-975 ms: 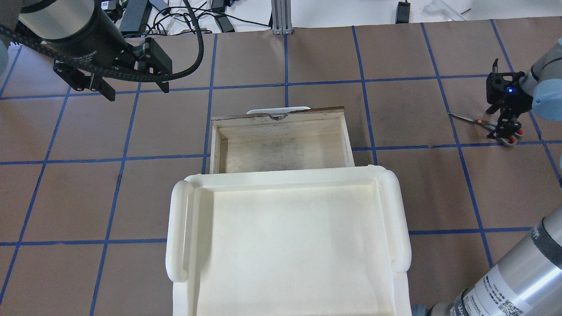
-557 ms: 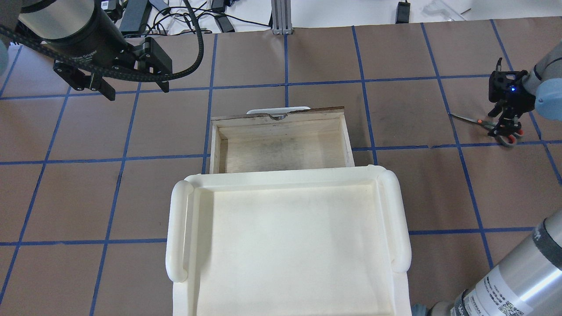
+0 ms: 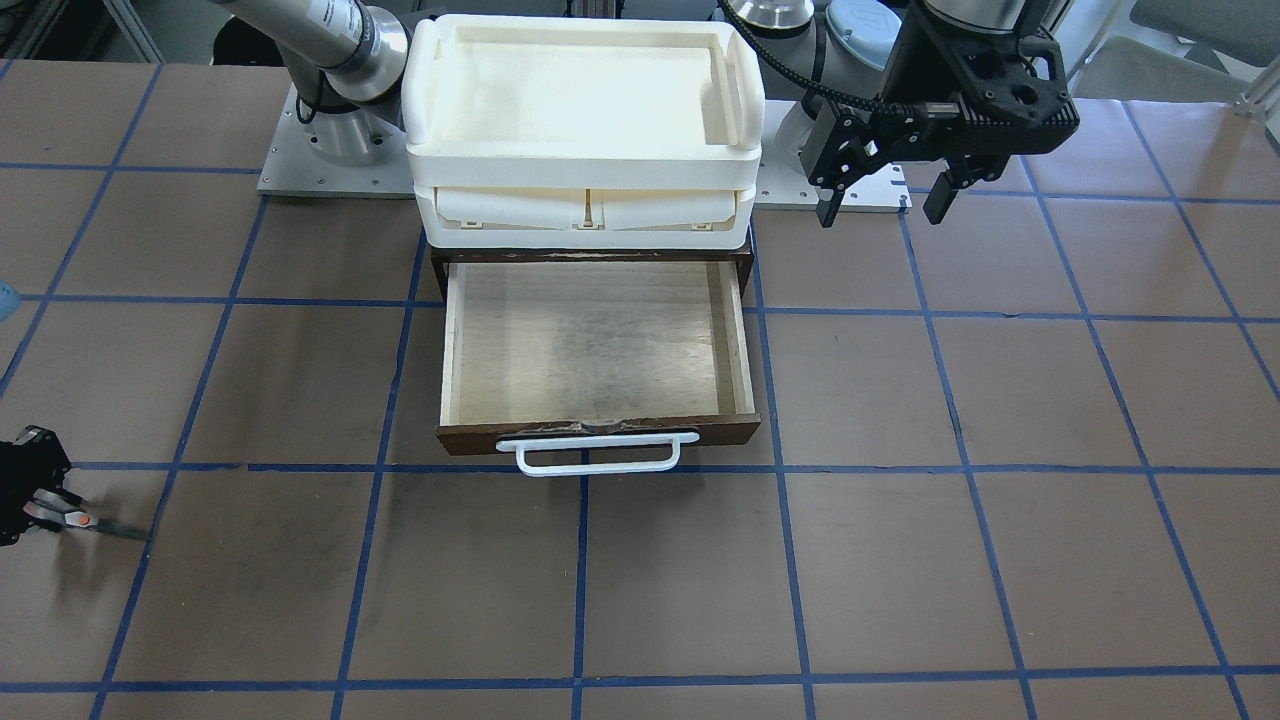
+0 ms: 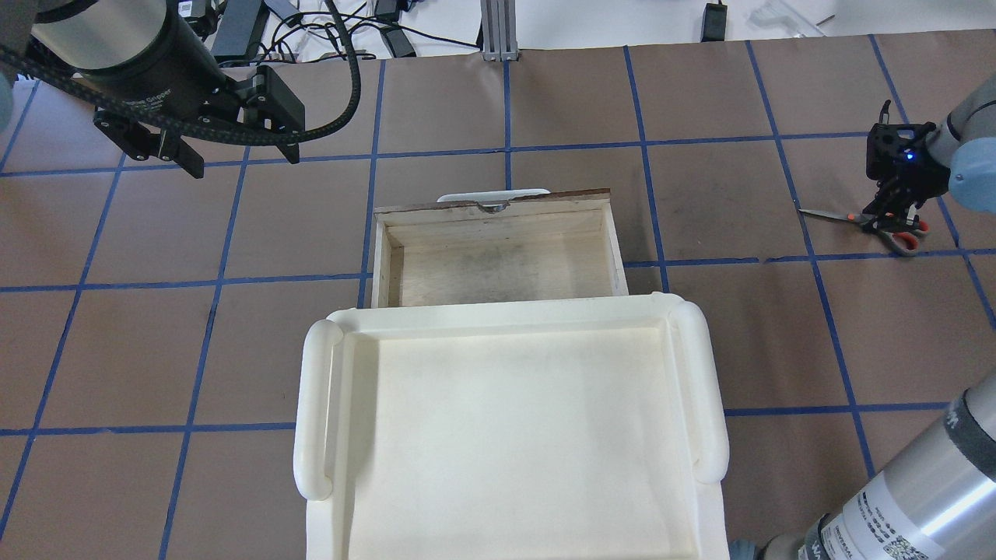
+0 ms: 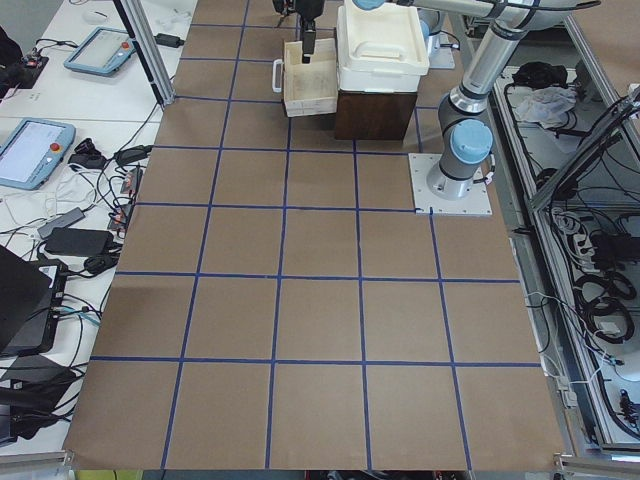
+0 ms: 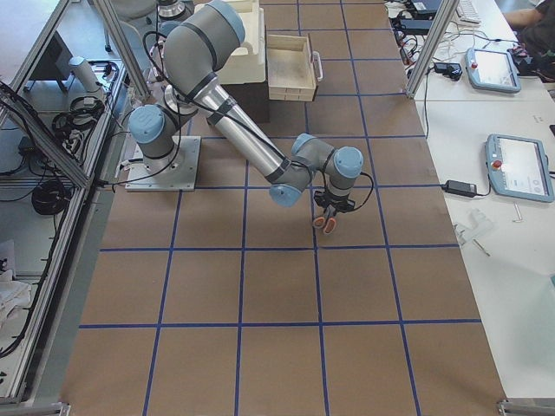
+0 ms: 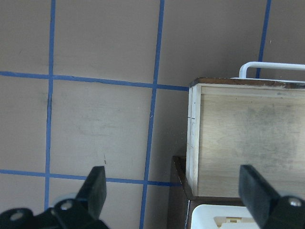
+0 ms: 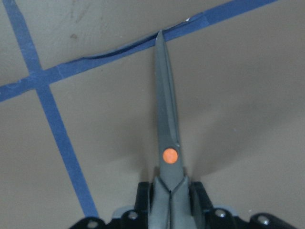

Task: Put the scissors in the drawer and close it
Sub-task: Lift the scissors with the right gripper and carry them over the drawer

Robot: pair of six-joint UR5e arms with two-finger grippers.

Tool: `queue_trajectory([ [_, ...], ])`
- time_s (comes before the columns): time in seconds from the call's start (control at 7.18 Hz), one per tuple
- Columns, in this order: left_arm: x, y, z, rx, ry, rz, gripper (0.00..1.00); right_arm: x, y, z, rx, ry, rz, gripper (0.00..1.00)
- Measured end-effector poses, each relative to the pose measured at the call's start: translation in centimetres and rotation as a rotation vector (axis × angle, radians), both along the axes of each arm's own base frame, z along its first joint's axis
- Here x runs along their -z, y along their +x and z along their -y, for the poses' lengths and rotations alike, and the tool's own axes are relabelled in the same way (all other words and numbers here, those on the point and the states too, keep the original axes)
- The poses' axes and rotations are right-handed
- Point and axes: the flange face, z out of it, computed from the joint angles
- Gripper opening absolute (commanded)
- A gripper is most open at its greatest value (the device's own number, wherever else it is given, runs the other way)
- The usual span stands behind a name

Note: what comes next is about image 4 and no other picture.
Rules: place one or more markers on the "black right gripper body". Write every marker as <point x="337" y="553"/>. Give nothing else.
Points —
<point x="895" y="189"/>

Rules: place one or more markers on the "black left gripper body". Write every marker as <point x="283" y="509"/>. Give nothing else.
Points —
<point x="146" y="56"/>

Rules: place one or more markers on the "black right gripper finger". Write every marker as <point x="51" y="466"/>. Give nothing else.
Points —
<point x="878" y="212"/>
<point x="908" y="220"/>

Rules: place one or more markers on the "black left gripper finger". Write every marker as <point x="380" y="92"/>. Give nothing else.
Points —
<point x="139" y="143"/>
<point x="267" y="104"/>

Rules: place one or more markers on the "orange grey handled scissors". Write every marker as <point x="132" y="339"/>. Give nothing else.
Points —
<point x="900" y="235"/>

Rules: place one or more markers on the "light wooden drawer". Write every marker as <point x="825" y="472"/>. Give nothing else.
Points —
<point x="497" y="246"/>

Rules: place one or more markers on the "black power adapter brick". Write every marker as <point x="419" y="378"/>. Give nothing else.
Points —
<point x="239" y="31"/>

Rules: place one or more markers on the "small black power adapter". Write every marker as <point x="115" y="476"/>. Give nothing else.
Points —
<point x="714" y="22"/>

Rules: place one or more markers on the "white plastic lidded bin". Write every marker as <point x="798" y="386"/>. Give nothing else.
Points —
<point x="560" y="429"/>

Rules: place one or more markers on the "aluminium frame post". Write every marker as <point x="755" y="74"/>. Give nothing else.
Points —
<point x="498" y="31"/>

